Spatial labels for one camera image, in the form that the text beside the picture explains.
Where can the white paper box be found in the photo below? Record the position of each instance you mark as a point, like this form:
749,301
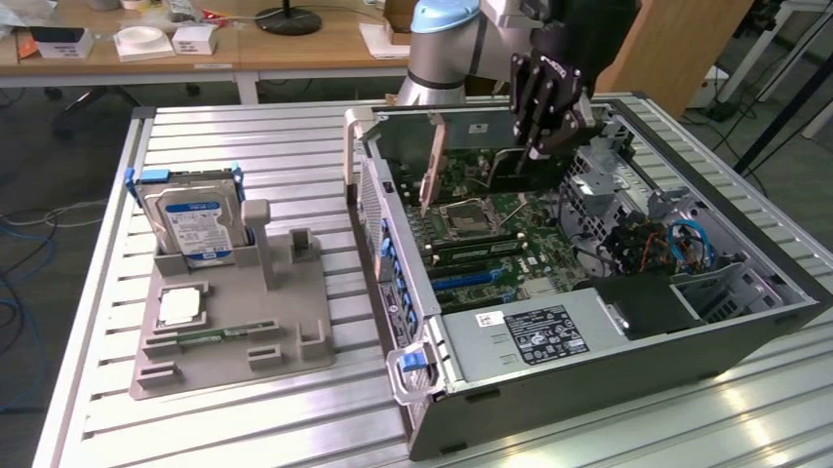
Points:
378,44

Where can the white round container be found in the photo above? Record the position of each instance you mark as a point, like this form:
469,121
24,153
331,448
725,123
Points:
143,44

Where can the small white box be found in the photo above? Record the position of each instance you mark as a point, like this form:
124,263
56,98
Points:
194,41

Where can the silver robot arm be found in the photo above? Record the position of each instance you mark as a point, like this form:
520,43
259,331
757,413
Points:
442,53

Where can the wooden cabinet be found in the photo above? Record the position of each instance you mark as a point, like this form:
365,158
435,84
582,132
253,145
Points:
684,49

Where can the brown cardboard box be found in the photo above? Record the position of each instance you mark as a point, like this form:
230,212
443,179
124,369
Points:
398,12

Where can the metal socket cover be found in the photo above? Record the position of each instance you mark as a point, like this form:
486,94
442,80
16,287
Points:
510,209

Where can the green RAM stick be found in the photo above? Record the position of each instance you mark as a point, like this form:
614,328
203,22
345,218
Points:
215,335

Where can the black tripod stand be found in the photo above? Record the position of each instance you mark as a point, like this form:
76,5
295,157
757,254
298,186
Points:
748,158

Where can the black chair base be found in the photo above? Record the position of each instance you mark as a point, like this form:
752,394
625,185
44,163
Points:
91,100

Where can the black lamp base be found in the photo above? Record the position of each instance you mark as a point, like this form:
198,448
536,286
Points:
290,22

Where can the green motherboard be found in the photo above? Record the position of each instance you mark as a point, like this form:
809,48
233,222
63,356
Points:
550,244

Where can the orange card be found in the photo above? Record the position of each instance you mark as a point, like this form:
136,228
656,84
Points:
26,49

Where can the grey parts rack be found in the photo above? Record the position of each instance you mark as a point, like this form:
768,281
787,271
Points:
241,302

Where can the white box with black top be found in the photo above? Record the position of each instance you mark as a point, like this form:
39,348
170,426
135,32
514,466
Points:
62,44

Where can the blue expansion slot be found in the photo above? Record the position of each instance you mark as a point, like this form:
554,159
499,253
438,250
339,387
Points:
465,280

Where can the wooden desk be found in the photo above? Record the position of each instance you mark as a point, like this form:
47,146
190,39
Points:
293,49

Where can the grey disk bay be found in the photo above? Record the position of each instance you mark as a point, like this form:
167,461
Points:
709,287

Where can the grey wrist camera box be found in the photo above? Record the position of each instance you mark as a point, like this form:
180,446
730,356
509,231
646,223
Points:
505,12

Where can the hard disk in blue caddy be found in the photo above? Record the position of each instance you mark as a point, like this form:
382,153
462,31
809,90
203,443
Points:
195,224

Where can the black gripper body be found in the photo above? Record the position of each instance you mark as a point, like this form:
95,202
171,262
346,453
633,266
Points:
586,34

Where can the white paper label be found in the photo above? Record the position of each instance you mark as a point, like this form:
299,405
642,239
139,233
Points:
211,65

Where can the black open PC case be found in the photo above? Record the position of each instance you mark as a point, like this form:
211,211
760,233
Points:
586,390

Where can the CPU socket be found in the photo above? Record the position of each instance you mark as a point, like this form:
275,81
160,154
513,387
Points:
465,219

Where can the silver CPU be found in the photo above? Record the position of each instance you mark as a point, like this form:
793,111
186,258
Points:
179,309

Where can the grey power supply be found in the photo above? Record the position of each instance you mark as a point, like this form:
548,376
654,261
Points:
540,331

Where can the installed RAM stick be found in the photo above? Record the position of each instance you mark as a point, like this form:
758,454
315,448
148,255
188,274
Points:
482,251
411,185

